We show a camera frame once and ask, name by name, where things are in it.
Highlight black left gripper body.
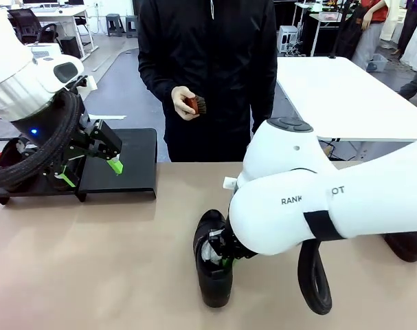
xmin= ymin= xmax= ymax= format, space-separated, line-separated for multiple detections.
xmin=12 ymin=98 xmax=94 ymax=161

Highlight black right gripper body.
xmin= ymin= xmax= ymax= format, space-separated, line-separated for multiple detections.
xmin=221 ymin=228 xmax=260 ymax=261

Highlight brown wooden shoe brush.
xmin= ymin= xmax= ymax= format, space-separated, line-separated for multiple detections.
xmin=183 ymin=96 xmax=208 ymax=116

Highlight person right forearm black sleeve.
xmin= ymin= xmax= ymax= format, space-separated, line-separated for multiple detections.
xmin=138 ymin=61 xmax=177 ymax=104

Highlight person left forearm black sleeve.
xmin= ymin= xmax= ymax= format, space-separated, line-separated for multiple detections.
xmin=251 ymin=68 xmax=278 ymax=129

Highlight person right hand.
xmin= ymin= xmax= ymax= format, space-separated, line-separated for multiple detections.
xmin=170 ymin=85 xmax=199 ymax=120

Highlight white paper strip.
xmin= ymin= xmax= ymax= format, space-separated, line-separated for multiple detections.
xmin=91 ymin=113 xmax=127 ymax=121

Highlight white air purifier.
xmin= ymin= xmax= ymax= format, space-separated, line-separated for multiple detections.
xmin=31 ymin=43 xmax=63 ymax=59

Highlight black computer tower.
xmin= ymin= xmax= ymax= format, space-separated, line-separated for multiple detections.
xmin=60 ymin=36 xmax=82 ymax=59

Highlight black mesh office chair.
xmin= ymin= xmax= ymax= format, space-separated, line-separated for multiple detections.
xmin=8 ymin=8 xmax=60 ymax=47

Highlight white office desk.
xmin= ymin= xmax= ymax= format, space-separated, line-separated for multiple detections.
xmin=1 ymin=5 xmax=99 ymax=65

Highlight grey plastic stool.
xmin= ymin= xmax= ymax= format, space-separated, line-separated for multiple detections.
xmin=106 ymin=13 xmax=125 ymax=37
xmin=125 ymin=15 xmax=139 ymax=39

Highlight person black jacket torso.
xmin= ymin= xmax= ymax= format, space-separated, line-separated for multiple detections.
xmin=137 ymin=0 xmax=278 ymax=163

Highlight large white table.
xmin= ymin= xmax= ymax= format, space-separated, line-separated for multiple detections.
xmin=276 ymin=56 xmax=417 ymax=142

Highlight white computer case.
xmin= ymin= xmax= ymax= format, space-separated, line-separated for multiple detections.
xmin=278 ymin=24 xmax=300 ymax=54

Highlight thin black pole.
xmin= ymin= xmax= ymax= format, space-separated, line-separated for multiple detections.
xmin=330 ymin=0 xmax=350 ymax=60

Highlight grey plastic bin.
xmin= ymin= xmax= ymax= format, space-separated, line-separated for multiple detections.
xmin=365 ymin=53 xmax=390 ymax=73

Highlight small white metal table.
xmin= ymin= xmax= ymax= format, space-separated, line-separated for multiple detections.
xmin=293 ymin=1 xmax=353 ymax=58

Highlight bystander dark trouser legs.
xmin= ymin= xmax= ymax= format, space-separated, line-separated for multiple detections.
xmin=398 ymin=65 xmax=417 ymax=111

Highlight black hanging apron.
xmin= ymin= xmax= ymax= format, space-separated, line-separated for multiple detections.
xmin=335 ymin=1 xmax=365 ymax=59

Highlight mannequin red shirt grey trousers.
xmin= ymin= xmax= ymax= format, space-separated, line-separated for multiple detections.
xmin=352 ymin=0 xmax=390 ymax=69

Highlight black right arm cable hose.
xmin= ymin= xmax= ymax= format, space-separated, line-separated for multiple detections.
xmin=297 ymin=239 xmax=333 ymax=316

